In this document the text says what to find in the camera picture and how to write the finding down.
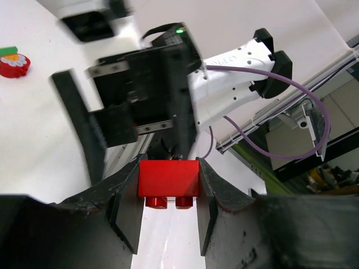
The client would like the red flower lego with green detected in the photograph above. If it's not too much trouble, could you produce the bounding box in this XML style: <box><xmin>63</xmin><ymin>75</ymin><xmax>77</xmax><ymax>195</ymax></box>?
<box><xmin>0</xmin><ymin>47</ymin><xmax>31</xmax><ymax>78</ymax></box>

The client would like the red teal lego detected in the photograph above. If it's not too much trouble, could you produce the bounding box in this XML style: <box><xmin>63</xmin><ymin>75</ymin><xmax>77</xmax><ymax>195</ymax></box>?
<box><xmin>138</xmin><ymin>160</ymin><xmax>200</xmax><ymax>210</ymax></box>

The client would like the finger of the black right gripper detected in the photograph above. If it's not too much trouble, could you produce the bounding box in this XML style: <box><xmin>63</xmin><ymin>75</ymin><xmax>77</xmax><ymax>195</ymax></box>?
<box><xmin>50</xmin><ymin>70</ymin><xmax>107</xmax><ymax>185</ymax></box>
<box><xmin>90</xmin><ymin>105</ymin><xmax>138</xmax><ymax>147</ymax></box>

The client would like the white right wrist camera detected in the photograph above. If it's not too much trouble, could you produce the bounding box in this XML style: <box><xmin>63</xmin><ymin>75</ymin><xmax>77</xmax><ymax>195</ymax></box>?
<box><xmin>55</xmin><ymin>0</ymin><xmax>131</xmax><ymax>43</ymax></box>

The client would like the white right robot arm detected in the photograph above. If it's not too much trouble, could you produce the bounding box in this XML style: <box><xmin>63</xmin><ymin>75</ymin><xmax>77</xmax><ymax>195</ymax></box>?
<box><xmin>50</xmin><ymin>22</ymin><xmax>293</xmax><ymax>184</ymax></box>

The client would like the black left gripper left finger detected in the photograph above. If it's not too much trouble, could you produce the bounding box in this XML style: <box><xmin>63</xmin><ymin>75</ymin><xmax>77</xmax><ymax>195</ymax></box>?
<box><xmin>1</xmin><ymin>154</ymin><xmax>147</xmax><ymax>268</ymax></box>

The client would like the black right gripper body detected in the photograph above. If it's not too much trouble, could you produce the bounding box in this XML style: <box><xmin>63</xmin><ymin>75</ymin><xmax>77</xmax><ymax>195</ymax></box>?
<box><xmin>87</xmin><ymin>22</ymin><xmax>201</xmax><ymax>157</ymax></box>

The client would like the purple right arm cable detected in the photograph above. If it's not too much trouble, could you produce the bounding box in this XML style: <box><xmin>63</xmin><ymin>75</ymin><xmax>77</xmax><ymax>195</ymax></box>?
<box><xmin>201</xmin><ymin>64</ymin><xmax>332</xmax><ymax>160</ymax></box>

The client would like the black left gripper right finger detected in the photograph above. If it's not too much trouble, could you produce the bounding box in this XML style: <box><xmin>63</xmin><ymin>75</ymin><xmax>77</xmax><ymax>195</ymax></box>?
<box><xmin>196</xmin><ymin>159</ymin><xmax>358</xmax><ymax>268</ymax></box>

